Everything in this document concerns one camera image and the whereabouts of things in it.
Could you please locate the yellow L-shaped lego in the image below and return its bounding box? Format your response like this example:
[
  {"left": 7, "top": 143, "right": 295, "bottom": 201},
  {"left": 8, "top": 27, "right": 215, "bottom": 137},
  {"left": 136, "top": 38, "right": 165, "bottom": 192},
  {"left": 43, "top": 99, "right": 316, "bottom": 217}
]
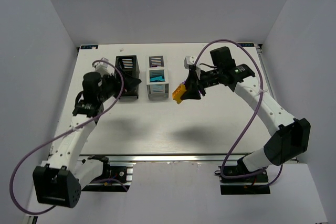
[{"left": 172, "top": 83, "right": 186, "bottom": 104}]

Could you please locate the teal long lego brick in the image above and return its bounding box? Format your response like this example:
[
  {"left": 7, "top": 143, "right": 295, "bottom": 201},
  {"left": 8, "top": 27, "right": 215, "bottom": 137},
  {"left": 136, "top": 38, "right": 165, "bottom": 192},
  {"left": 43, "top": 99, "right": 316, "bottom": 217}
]
[{"left": 149, "top": 76, "right": 165, "bottom": 83}]

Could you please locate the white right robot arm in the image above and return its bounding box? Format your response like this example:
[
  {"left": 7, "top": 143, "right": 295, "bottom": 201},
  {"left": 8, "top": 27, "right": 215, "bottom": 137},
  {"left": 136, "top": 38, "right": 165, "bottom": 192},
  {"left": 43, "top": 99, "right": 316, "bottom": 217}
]
[{"left": 173, "top": 47, "right": 311, "bottom": 179}]

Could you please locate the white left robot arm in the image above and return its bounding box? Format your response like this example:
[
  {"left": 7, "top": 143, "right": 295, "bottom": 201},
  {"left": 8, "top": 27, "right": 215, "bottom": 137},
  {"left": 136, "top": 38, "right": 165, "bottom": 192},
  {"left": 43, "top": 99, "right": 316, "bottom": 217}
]
[{"left": 33, "top": 72, "right": 141, "bottom": 208}]

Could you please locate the black slotted container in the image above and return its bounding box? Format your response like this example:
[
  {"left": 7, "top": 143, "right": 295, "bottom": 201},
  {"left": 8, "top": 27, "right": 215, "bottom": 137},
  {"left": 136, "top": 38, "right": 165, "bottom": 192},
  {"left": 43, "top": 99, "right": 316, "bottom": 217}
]
[{"left": 115, "top": 55, "right": 141, "bottom": 99}]

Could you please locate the right blue corner label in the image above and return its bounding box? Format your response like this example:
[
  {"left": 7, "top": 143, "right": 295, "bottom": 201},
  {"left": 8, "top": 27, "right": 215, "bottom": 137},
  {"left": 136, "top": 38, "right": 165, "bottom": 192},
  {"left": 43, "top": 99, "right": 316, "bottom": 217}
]
[{"left": 238, "top": 42, "right": 255, "bottom": 47}]

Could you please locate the blue corner label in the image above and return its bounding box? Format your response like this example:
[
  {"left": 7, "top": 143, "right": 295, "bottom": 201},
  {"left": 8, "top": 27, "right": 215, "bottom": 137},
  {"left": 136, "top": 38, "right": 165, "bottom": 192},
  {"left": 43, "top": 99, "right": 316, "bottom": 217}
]
[
  {"left": 80, "top": 45, "right": 98, "bottom": 50},
  {"left": 238, "top": 42, "right": 255, "bottom": 47}
]

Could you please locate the white slotted container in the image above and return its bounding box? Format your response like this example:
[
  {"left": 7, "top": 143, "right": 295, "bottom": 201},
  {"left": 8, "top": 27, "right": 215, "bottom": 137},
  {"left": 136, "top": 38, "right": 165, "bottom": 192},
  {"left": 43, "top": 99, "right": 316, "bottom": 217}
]
[{"left": 146, "top": 55, "right": 169, "bottom": 100}]

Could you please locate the left blue corner label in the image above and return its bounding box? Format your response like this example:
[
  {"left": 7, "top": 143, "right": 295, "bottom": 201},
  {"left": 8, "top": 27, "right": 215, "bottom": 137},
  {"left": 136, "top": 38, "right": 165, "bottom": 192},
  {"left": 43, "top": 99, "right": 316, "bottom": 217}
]
[{"left": 80, "top": 45, "right": 98, "bottom": 50}]

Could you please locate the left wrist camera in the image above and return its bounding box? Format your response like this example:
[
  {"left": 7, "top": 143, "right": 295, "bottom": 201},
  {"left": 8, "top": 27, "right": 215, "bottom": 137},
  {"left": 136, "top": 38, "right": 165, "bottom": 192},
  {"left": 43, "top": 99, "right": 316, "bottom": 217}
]
[{"left": 92, "top": 58, "right": 110, "bottom": 76}]

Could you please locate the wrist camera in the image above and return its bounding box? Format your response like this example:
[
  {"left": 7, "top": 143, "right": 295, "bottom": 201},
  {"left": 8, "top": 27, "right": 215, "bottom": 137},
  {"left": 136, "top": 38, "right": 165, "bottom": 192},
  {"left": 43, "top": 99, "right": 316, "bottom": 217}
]
[
  {"left": 92, "top": 58, "right": 110, "bottom": 76},
  {"left": 184, "top": 56, "right": 201, "bottom": 79}
]

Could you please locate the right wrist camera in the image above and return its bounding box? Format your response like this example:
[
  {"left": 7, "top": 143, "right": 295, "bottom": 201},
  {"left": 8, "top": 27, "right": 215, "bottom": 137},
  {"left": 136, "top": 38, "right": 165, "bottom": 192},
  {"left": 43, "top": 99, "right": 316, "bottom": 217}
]
[{"left": 184, "top": 56, "right": 201, "bottom": 79}]

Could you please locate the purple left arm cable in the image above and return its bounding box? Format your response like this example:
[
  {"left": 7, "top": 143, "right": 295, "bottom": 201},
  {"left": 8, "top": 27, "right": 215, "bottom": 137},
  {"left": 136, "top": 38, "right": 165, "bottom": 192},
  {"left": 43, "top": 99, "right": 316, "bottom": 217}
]
[{"left": 9, "top": 60, "right": 129, "bottom": 216}]

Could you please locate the aluminium table front rail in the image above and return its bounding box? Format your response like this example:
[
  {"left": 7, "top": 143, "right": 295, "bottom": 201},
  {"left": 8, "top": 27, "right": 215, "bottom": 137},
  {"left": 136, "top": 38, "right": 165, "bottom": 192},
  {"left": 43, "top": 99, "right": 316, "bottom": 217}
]
[{"left": 47, "top": 153, "right": 297, "bottom": 163}]

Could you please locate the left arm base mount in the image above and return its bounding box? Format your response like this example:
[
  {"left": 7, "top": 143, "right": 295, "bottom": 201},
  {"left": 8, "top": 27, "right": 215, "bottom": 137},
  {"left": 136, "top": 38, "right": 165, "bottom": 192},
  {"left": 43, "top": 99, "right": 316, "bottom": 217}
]
[{"left": 79, "top": 155, "right": 134, "bottom": 192}]

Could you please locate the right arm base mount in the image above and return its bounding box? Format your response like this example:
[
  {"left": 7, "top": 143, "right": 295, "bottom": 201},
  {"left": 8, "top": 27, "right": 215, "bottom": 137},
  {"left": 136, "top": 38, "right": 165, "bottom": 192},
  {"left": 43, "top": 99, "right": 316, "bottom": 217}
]
[{"left": 214, "top": 167, "right": 270, "bottom": 195}]

